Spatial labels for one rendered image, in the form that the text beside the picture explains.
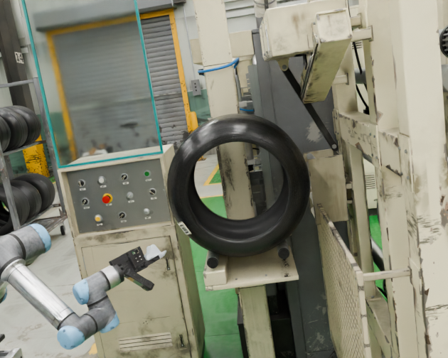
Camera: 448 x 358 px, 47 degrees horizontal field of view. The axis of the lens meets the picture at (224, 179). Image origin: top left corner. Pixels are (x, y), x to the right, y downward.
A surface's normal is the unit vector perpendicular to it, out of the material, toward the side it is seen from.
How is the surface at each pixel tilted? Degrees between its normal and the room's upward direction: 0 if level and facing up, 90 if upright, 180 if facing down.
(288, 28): 90
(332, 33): 72
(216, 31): 90
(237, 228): 80
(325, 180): 90
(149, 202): 90
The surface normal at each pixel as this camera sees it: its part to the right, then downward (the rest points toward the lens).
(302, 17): -0.04, 0.20
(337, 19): -0.08, -0.11
